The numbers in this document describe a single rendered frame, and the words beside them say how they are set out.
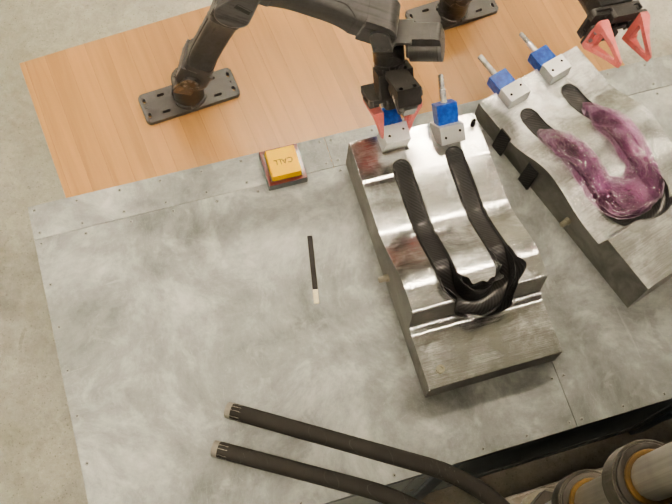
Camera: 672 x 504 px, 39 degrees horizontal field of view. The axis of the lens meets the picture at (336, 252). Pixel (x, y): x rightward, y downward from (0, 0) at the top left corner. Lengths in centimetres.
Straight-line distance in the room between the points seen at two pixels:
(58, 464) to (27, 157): 90
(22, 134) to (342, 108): 124
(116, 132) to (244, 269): 39
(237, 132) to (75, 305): 47
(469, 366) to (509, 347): 8
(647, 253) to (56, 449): 156
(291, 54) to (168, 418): 80
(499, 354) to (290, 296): 41
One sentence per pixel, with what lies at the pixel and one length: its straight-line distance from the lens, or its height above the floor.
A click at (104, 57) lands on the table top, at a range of 209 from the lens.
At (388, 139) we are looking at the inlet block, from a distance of 182.
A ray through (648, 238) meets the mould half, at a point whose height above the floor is 91.
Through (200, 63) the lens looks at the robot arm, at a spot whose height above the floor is 98.
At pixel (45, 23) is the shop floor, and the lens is 316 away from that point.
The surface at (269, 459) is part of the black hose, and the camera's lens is 171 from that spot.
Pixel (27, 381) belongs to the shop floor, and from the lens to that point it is 269.
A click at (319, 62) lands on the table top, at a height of 80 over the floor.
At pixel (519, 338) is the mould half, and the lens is 180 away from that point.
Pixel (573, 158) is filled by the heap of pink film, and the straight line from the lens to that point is 190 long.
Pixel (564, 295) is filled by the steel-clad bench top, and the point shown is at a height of 80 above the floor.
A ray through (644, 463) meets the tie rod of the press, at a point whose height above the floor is 134.
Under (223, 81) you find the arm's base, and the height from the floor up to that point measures 81.
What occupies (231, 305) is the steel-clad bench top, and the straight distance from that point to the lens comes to 183.
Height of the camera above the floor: 253
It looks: 68 degrees down
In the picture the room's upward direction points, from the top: 10 degrees clockwise
